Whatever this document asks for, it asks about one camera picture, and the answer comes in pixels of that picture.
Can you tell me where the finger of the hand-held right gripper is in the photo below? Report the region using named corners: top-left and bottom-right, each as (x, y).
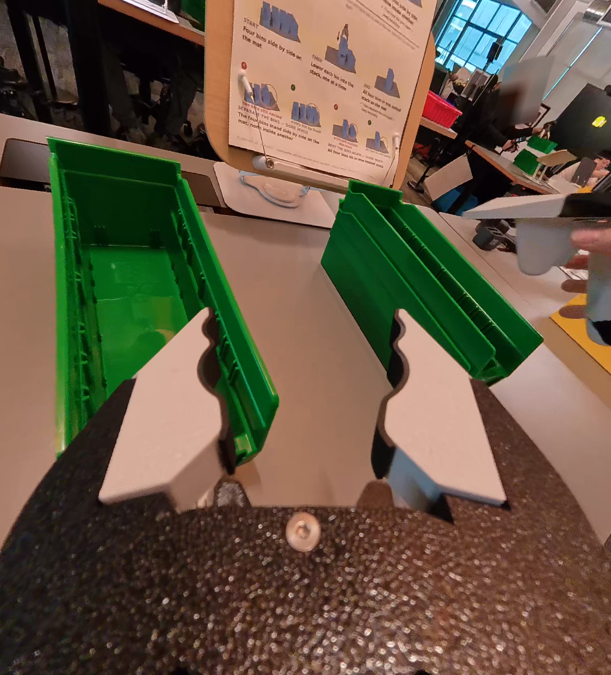
top-left (461, 193), bottom-right (570, 220)

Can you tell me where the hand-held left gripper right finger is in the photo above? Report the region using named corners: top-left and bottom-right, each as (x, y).
top-left (371, 309), bottom-right (509, 513)

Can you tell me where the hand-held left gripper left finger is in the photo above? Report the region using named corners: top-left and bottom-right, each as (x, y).
top-left (98, 307), bottom-right (238, 513)

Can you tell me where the grey desk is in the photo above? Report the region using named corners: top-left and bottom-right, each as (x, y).
top-left (0, 105), bottom-right (611, 623)

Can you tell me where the black charger dock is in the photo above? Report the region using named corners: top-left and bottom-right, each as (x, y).
top-left (473, 219), bottom-right (517, 251)

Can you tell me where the long wooden table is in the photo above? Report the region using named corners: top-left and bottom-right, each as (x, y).
top-left (419, 116), bottom-right (565, 212)

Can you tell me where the blue object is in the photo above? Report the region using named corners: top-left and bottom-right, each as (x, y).
top-left (432, 187), bottom-right (480, 214)

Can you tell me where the large black screen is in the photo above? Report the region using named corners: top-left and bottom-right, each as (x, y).
top-left (551, 83), bottom-right (611, 175)

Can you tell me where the red ribbed object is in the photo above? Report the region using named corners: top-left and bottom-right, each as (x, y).
top-left (424, 90), bottom-right (463, 130)

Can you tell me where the white clipboard stand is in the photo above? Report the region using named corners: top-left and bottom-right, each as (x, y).
top-left (213, 153), bottom-right (351, 229)

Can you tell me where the printed instruction sheet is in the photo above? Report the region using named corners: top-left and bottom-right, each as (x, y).
top-left (228, 0), bottom-right (438, 180)

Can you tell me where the instruction sheet on wooden board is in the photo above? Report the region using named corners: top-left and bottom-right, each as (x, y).
top-left (204, 0), bottom-right (438, 191)

